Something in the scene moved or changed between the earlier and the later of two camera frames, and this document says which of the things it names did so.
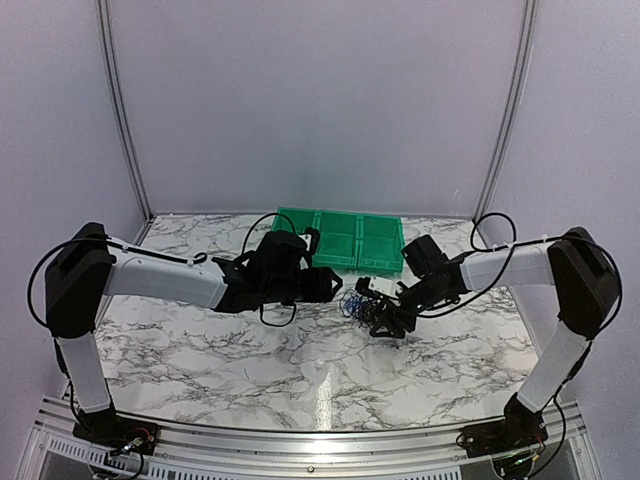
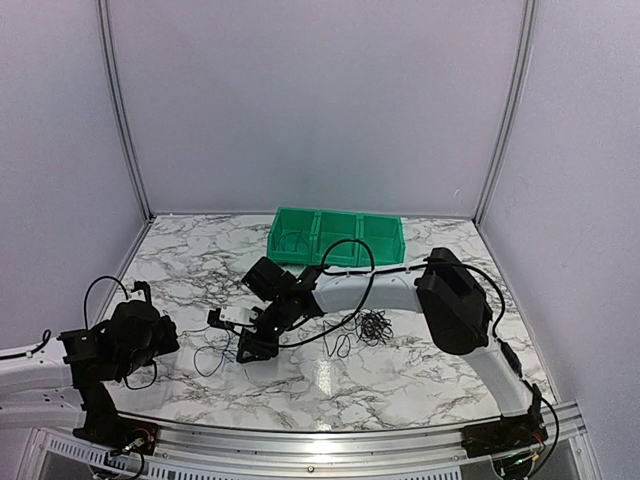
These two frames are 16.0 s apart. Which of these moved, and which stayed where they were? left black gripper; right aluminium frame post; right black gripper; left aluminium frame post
Moved: left black gripper; right black gripper
Stayed: left aluminium frame post; right aluminium frame post
